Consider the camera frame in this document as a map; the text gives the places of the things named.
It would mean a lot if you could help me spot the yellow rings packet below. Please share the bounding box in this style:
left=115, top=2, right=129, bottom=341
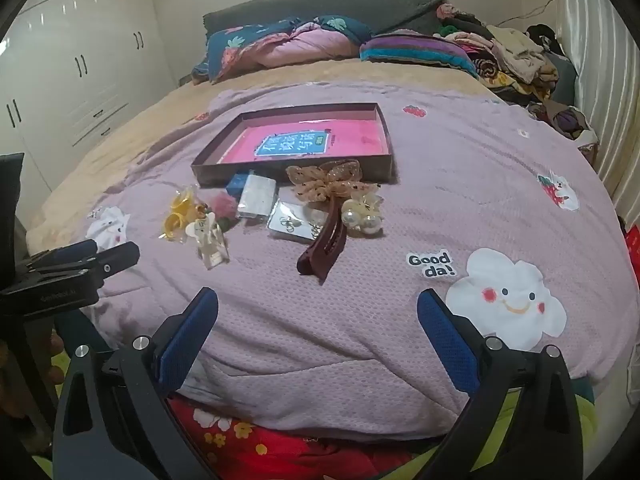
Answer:
left=160, top=186, right=201, bottom=241

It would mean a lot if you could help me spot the red floral cloth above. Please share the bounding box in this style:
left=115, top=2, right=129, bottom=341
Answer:
left=167, top=395, right=451, bottom=480

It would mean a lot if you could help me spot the pink book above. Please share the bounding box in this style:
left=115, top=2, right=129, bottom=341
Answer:
left=216, top=119, right=390, bottom=165

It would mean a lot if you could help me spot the small white box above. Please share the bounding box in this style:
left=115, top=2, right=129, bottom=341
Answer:
left=236, top=175, right=277, bottom=221

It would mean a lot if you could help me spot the white bow claw clip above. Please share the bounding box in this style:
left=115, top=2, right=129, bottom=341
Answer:
left=185, top=212, right=231, bottom=271

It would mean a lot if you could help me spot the earring card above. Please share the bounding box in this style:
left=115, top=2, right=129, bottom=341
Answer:
left=266, top=200, right=328, bottom=245

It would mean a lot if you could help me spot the white wardrobe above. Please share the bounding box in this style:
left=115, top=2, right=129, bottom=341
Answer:
left=0, top=0, right=181, bottom=201

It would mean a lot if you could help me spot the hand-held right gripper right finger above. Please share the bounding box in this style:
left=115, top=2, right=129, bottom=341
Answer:
left=417, top=287, right=586, bottom=480

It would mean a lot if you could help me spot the small blue box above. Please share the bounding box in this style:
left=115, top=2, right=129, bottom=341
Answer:
left=226, top=172, right=251, bottom=199

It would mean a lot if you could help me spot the pink plush peach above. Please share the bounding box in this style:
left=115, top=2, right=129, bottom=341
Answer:
left=207, top=192, right=238, bottom=233

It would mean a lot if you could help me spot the pink printed blanket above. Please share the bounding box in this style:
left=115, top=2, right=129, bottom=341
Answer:
left=80, top=82, right=640, bottom=441

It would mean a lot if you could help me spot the pile of clothes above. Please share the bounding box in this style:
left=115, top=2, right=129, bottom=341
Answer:
left=435, top=2, right=601, bottom=156

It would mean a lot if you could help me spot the beige dotted bow hair clip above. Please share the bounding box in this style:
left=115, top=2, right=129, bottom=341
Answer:
left=286, top=159, right=365, bottom=206

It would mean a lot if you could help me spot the striped colourful blanket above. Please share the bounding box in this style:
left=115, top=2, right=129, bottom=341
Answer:
left=359, top=34, right=481, bottom=78

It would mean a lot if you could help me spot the person's left hand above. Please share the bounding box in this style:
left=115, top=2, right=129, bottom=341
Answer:
left=0, top=332, right=67, bottom=421

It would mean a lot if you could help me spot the dark floral quilt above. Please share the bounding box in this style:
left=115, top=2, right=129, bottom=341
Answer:
left=191, top=16, right=373, bottom=85

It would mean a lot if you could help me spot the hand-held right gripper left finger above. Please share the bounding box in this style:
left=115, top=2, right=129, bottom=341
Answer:
left=52, top=287, right=221, bottom=480

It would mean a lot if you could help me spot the cream curtain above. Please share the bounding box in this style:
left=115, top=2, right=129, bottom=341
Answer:
left=555, top=0, right=640, bottom=221

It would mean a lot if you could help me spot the pearl hair tie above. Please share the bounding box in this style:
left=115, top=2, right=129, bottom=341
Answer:
left=341, top=183, right=384, bottom=237

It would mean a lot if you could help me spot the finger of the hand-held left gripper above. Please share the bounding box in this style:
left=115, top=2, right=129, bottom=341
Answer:
left=27, top=239, right=99, bottom=270
left=60, top=241, right=141, bottom=283

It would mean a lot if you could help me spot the shallow purple cardboard box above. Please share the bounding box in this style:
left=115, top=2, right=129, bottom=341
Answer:
left=191, top=103, right=399, bottom=187

